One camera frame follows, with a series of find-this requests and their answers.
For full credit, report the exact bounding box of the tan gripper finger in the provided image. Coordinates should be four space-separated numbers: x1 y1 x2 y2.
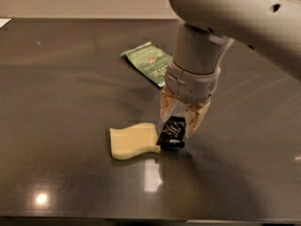
184 99 211 137
160 87 178 121

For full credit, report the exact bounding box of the green chip bag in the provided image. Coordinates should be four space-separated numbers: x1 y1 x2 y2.
120 41 171 88

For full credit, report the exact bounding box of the yellow wavy sponge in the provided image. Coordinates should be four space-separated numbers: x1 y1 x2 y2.
109 122 161 160

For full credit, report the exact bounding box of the black rxbar chocolate wrapper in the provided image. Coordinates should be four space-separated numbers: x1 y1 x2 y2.
156 116 186 151

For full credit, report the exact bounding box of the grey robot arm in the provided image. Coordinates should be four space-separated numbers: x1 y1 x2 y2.
160 0 301 137

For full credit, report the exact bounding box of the white paper at table corner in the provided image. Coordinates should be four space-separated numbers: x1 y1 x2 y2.
0 18 11 29

